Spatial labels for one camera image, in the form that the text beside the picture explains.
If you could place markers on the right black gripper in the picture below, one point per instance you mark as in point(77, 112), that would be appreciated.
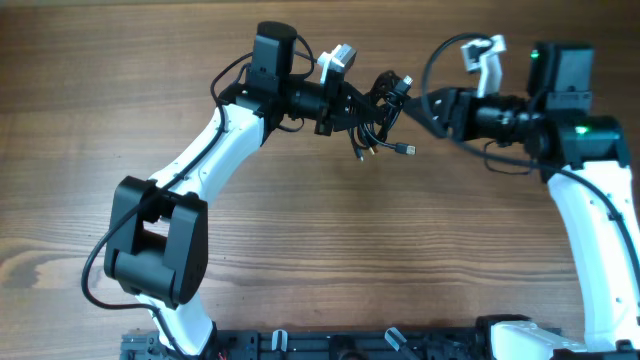
point(460, 114)

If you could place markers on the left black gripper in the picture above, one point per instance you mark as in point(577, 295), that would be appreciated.
point(329, 107)

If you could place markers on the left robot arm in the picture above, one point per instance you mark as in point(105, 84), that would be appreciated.
point(156, 246)

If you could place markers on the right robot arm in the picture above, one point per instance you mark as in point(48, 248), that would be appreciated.
point(584, 161)

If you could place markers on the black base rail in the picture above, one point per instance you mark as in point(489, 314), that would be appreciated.
point(432, 343)

